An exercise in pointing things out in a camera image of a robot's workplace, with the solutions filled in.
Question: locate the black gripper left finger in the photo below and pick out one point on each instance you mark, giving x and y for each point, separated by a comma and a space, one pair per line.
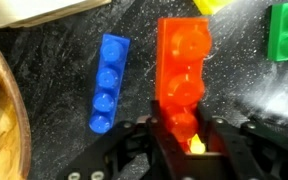
134, 153

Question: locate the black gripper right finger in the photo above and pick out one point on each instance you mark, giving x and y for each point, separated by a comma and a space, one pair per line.
244, 150

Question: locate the long red toy block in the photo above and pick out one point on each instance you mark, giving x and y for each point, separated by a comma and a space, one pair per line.
180, 66

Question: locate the blue four-stud toy block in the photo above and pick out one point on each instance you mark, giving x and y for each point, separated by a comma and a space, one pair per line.
109, 80

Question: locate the green two-stud toy block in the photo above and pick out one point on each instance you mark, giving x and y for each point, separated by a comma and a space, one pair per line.
285, 30

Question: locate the small yellow toy block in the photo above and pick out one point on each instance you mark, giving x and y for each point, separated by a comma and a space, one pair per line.
210, 6

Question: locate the round wooden bowl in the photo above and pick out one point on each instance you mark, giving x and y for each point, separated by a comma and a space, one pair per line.
7, 110

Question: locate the stacked wooden slabs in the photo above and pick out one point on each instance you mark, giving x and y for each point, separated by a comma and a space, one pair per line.
34, 11

